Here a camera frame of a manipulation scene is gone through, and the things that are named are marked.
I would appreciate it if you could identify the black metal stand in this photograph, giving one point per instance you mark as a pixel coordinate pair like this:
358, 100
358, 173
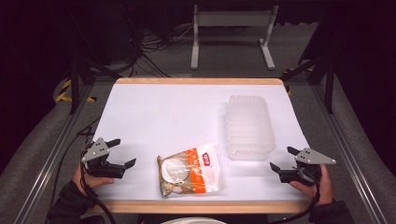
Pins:
74, 84
328, 87

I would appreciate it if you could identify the person's left hand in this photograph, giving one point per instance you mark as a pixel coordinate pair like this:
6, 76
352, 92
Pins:
90, 183

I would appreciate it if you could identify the aluminium frame rail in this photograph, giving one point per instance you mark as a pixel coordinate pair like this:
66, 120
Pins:
348, 155
53, 155

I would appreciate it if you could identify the clear orange snack bag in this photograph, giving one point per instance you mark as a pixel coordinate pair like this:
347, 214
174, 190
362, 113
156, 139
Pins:
190, 171

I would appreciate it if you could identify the white metal stand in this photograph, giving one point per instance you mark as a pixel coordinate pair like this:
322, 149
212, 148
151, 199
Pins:
232, 18

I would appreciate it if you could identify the yellow black hazard tape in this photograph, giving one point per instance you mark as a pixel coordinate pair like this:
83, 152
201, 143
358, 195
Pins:
288, 88
63, 90

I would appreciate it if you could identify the person's right hand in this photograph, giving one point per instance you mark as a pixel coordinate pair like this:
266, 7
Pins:
322, 191

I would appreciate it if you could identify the translucent plastic container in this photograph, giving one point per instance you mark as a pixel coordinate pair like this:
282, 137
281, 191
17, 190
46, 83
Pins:
249, 127

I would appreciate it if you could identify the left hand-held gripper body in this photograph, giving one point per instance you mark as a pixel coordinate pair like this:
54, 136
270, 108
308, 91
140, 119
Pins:
99, 166

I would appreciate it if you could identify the white round object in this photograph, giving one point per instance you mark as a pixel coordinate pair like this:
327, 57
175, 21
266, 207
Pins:
193, 221

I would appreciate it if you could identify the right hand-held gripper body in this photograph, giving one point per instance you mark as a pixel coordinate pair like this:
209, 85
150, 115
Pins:
306, 171

